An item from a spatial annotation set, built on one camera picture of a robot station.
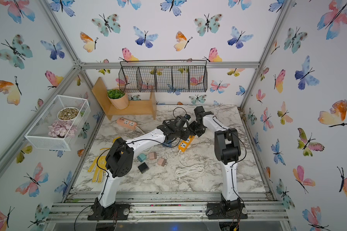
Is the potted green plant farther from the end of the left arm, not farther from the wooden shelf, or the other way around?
the end of the left arm

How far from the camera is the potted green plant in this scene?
1.03m

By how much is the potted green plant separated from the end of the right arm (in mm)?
525

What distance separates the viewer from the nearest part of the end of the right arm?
78 cm

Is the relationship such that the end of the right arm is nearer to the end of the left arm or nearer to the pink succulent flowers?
the end of the left arm

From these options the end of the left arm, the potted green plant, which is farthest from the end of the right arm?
the potted green plant
